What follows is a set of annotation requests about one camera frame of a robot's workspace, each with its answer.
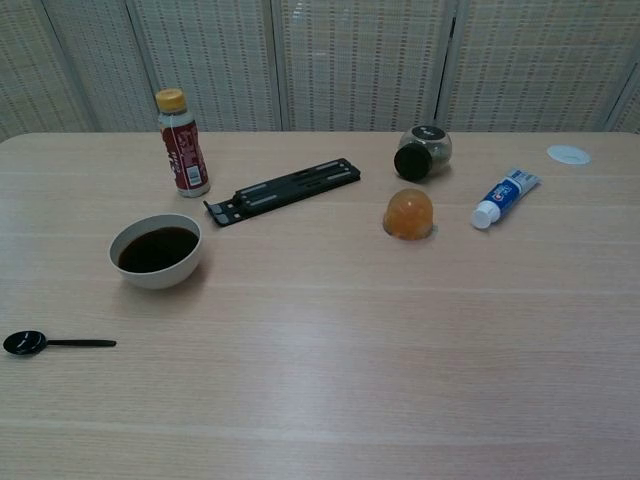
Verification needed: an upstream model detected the orange jelly cup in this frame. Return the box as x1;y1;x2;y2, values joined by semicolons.
382;188;435;242

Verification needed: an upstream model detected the glass jar with black lid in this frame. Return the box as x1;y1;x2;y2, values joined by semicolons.
393;124;454;182

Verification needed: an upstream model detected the white round table grommet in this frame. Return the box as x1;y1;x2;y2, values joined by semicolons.
546;144;593;165

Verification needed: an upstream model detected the small black plastic spoon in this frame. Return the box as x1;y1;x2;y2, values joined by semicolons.
2;329;118;358

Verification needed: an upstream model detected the white woven folding screen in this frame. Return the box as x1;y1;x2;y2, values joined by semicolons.
0;0;640;144

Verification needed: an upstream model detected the yellow-capped bottle with red label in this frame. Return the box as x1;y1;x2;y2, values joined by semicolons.
154;88;212;199

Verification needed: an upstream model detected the white bowl with dark liquid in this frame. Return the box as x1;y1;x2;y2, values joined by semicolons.
108;213;203;291

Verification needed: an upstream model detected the blue white toothpaste tube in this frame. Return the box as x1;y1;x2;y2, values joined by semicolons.
470;166;543;230

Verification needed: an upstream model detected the black folding laptop stand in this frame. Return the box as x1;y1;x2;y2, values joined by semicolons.
202;157;363;229

